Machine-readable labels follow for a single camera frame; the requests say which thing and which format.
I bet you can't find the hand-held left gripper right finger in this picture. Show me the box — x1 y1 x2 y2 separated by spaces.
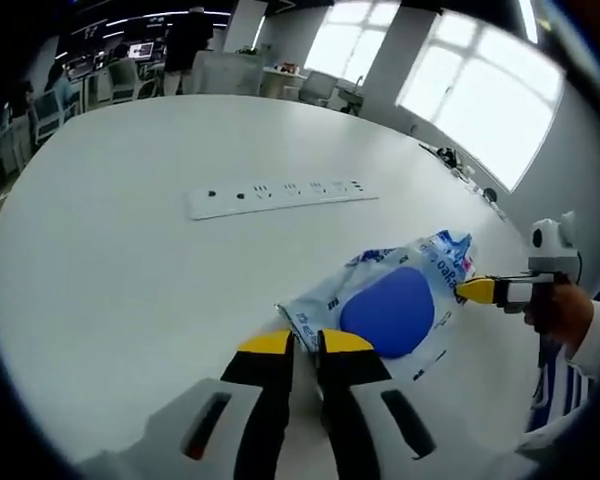
317 328 456 480

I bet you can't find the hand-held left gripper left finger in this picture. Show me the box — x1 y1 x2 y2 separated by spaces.
124 329 296 480

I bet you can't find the blue white plastic bag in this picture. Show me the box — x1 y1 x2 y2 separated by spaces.
274 228 477 384

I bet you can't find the small dark desk clutter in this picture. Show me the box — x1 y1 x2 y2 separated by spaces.
418 141 507 222

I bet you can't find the person's right hand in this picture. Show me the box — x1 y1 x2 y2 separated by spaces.
522 282 596 347

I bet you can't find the wide window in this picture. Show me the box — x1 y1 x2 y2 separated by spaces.
393 10 567 195

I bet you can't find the white power strip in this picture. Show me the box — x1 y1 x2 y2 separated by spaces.
183 177 380 221

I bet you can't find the white office chair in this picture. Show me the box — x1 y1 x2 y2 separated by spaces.
29 92 65 145
298 69 340 107
106 59 142 105

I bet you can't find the narrow window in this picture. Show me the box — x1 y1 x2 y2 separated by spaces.
304 3 400 77

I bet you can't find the white cabinet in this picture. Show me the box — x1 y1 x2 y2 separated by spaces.
194 49 265 97

